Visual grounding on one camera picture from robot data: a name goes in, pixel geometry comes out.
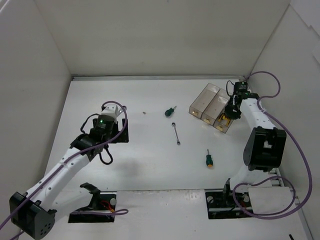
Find clear bin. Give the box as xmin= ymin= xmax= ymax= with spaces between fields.
xmin=213 ymin=114 xmax=233 ymax=134
xmin=188 ymin=83 xmax=221 ymax=119
xmin=201 ymin=89 xmax=230 ymax=126

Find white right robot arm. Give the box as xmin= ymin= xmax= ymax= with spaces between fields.
xmin=221 ymin=81 xmax=287 ymax=206

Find stubby green screwdriver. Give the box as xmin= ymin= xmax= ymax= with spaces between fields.
xmin=164 ymin=106 xmax=177 ymax=118

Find yellow pliers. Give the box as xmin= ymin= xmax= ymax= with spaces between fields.
xmin=218 ymin=113 xmax=231 ymax=127

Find clear bin middle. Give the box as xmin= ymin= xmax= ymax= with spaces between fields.
xmin=201 ymin=89 xmax=230 ymax=126

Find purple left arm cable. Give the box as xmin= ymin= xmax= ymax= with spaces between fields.
xmin=0 ymin=100 xmax=130 ymax=240

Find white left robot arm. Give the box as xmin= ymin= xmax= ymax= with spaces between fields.
xmin=6 ymin=101 xmax=129 ymax=240

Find clear bin right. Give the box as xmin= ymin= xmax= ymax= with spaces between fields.
xmin=213 ymin=114 xmax=233 ymax=134

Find clear bin left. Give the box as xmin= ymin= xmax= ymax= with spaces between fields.
xmin=188 ymin=83 xmax=221 ymax=119

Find green orange screwdriver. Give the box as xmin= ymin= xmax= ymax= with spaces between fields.
xmin=205 ymin=149 xmax=214 ymax=168

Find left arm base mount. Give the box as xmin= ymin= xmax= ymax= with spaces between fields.
xmin=68 ymin=191 xmax=117 ymax=224

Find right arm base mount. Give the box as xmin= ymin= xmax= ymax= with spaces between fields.
xmin=204 ymin=189 xmax=250 ymax=220

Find large silver ratchet wrench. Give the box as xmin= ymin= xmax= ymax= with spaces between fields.
xmin=120 ymin=105 xmax=127 ymax=112

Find small silver ratchet wrench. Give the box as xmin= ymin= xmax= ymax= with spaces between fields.
xmin=171 ymin=122 xmax=181 ymax=146

